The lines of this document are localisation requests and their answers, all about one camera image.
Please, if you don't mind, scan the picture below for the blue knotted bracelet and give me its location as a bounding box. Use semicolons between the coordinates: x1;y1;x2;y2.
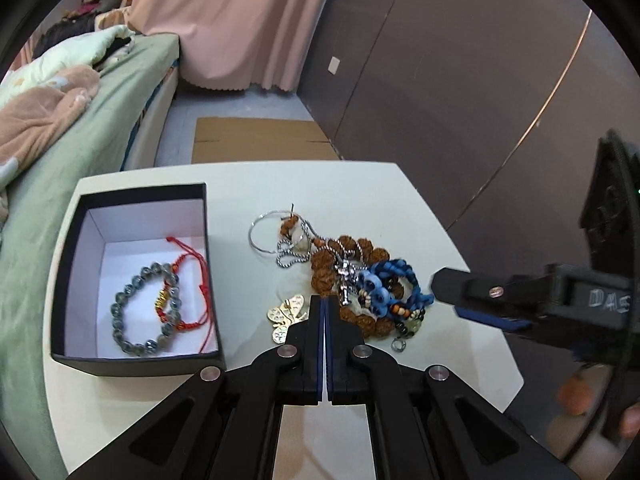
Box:
357;258;436;321

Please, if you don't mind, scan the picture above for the black cable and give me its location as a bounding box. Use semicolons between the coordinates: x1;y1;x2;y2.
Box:
564;360;640;462

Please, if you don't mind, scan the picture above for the bed with green sheet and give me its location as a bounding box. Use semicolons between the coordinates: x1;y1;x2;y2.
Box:
0;35;181;480

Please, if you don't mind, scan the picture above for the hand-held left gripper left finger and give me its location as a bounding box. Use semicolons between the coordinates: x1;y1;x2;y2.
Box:
65;295;325;480

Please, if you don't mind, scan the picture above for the peach fleece blanket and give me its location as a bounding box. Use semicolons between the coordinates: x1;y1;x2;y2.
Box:
0;65;101;192

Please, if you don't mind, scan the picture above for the gold butterfly charm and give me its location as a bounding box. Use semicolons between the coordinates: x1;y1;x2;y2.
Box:
266;294;310;345

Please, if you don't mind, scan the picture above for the black jewelry box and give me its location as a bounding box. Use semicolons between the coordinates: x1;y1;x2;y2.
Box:
50;182;227;378

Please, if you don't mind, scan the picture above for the brown seed bead bracelet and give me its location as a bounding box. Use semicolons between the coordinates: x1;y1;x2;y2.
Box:
279;203;406;339

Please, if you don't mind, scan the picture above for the pile of clothes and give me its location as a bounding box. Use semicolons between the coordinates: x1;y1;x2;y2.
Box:
30;0;146;56

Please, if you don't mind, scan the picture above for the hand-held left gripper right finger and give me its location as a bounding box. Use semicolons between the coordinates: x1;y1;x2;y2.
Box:
326;297;582;480

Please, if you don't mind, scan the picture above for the thin silver bangle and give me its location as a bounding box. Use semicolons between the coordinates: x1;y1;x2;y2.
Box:
248;209;301;256

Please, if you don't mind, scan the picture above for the flat cardboard sheet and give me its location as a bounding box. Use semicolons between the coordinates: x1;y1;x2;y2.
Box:
191;117;344;164

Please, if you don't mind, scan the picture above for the white and green quilt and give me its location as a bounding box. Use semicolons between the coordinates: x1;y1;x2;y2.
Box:
0;25;134;107

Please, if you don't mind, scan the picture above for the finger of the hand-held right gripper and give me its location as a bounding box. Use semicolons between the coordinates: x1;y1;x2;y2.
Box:
431;267;552;322
454;307;534;334

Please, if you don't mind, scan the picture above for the person's right hand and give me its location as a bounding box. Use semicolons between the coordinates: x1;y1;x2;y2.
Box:
619;402;640;439

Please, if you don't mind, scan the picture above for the pink curtain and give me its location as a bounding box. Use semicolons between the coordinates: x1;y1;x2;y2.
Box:
127;0;351;94

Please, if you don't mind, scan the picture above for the red string bracelet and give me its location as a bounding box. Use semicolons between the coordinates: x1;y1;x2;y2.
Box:
158;236;211;354

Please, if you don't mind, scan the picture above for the dark cloth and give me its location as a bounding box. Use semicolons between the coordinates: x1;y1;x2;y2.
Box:
94;35;134;69

